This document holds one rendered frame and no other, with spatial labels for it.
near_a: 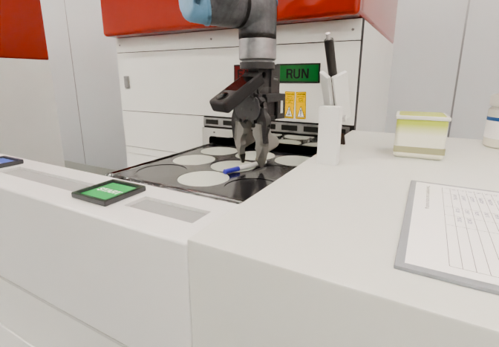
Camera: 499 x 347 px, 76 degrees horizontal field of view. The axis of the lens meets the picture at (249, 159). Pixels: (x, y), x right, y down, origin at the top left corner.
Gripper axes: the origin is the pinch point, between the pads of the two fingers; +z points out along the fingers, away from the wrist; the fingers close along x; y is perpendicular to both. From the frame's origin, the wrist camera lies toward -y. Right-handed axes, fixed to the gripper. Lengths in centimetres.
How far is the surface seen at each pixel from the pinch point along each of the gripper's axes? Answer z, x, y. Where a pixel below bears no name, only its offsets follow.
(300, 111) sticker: -8.5, 3.4, 21.9
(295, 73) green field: -18.2, 4.9, 21.1
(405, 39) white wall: -41, 35, 167
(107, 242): -1.4, -18.1, -36.8
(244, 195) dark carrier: 2.1, -10.9, -11.8
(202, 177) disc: 2.0, 2.0, -11.0
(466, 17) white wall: -51, 6, 176
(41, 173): -3.6, 4.2, -37.1
